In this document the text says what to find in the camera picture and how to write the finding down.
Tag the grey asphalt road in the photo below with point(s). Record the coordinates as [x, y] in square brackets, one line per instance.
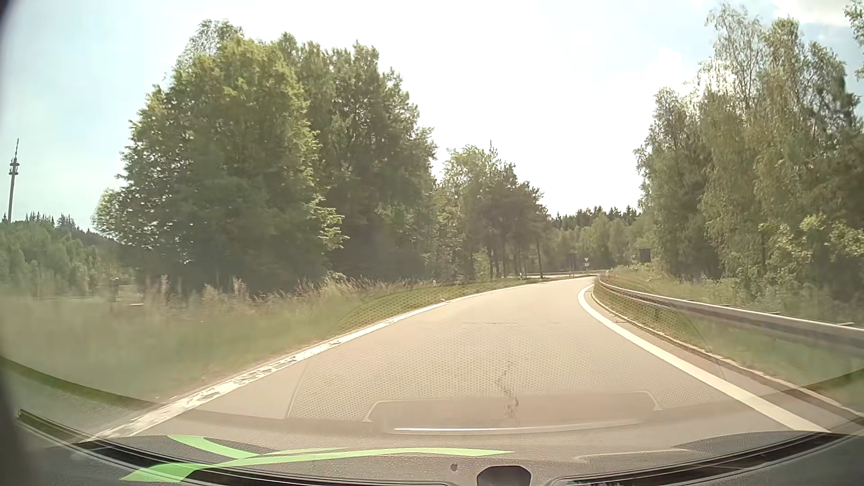
[499, 337]

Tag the distant wood of trees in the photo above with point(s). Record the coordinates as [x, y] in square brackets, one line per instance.
[587, 239]

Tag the large group of leafy trees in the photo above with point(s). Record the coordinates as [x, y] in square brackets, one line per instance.
[270, 169]

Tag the dark sign board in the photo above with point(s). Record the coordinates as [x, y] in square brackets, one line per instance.
[644, 256]

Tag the car's own bonnet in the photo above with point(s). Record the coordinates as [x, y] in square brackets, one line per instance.
[418, 462]

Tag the grass verge with tall grass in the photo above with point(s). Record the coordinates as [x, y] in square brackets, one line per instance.
[169, 331]

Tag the road markings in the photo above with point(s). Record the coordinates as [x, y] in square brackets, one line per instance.
[682, 368]

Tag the row of birch trees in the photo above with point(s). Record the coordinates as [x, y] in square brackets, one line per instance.
[763, 169]

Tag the wood of dark conifers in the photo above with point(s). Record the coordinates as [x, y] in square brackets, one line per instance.
[47, 256]

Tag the tall transmission mast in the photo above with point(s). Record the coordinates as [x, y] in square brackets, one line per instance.
[11, 182]

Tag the distant guard rail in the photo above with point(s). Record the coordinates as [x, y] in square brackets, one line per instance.
[560, 273]

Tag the grass verge behind guard rail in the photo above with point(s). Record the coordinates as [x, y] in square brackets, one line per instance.
[742, 347]

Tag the metal guard rail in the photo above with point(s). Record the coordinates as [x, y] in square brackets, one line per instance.
[756, 317]

